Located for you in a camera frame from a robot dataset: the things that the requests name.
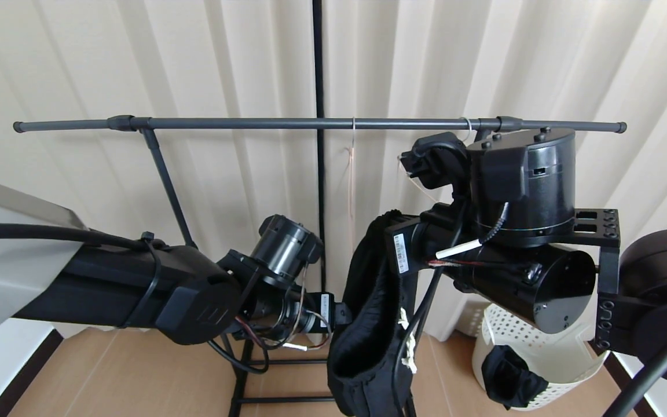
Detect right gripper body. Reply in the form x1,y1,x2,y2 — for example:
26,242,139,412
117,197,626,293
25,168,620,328
384,199,477,280

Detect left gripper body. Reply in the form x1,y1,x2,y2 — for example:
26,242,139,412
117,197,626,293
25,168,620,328
263,291,354,338

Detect black shorts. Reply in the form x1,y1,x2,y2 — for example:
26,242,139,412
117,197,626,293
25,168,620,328
326,209,422,417

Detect pink clothes hanger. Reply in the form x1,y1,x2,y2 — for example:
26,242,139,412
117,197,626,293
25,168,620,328
395,117,478,204
344,118,358,257

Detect white laundry basket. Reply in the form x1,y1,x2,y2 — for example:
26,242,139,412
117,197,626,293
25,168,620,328
472,302,610,412

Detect black clothes rack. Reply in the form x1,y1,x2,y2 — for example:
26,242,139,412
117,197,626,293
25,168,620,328
12,114,628,417

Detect black garment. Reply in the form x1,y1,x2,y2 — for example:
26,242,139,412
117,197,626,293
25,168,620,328
481,345,550,411

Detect white curtain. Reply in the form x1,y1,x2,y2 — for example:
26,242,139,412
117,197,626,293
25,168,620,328
322,0,667,343
0,0,319,335

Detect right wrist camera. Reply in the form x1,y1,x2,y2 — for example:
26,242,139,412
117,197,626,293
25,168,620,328
400,131,471,192

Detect black cable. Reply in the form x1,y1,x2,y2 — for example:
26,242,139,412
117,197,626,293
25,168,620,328
206,338,271,375
602,317,667,417

